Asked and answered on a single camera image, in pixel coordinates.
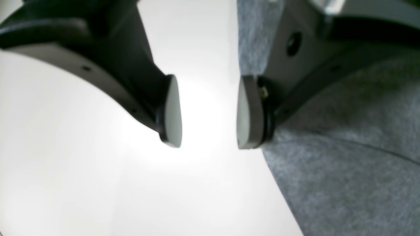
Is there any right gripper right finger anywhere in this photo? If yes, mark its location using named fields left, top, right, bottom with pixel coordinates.
left=237, top=0, right=419, bottom=149

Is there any grey T-shirt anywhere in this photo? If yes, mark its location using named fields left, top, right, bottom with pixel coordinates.
left=236, top=0, right=420, bottom=236

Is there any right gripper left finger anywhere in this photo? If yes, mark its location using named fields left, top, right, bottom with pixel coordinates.
left=1, top=0, right=182, bottom=148

